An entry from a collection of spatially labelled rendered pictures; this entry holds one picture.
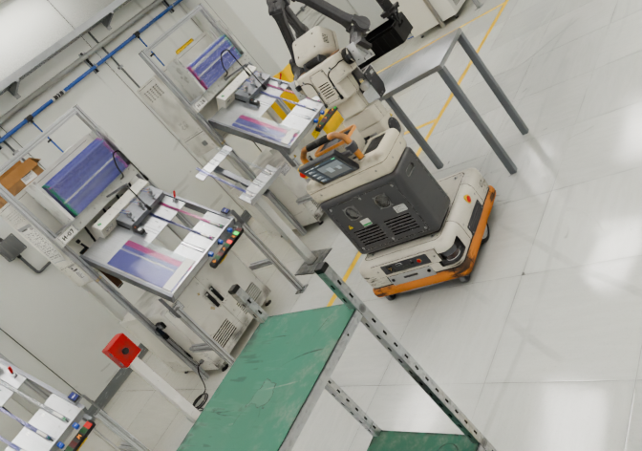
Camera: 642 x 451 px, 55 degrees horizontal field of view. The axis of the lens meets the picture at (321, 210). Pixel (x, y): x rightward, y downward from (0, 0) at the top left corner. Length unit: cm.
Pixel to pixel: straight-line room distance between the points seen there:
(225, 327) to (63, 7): 356
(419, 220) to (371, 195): 27
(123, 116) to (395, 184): 377
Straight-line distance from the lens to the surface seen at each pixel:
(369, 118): 326
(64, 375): 557
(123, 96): 629
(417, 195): 298
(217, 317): 426
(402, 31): 343
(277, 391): 162
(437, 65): 347
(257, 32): 680
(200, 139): 504
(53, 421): 357
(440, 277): 316
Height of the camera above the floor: 171
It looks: 19 degrees down
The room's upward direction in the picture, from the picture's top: 41 degrees counter-clockwise
